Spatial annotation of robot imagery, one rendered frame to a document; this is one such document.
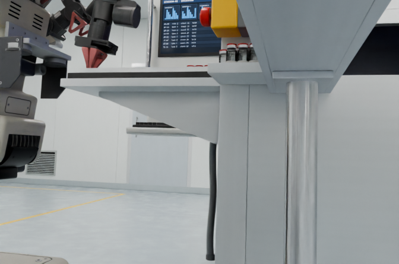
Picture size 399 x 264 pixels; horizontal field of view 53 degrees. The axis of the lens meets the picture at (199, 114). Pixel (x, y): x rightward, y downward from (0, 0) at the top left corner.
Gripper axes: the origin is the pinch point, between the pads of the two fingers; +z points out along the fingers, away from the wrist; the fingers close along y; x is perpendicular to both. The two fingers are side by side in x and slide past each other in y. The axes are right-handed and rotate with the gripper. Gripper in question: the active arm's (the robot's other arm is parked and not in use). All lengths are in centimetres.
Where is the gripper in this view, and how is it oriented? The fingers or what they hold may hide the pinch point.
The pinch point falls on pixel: (89, 73)
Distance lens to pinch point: 114.0
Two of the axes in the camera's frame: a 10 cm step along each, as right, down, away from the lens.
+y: 9.6, 1.9, -2.3
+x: 2.1, 0.9, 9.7
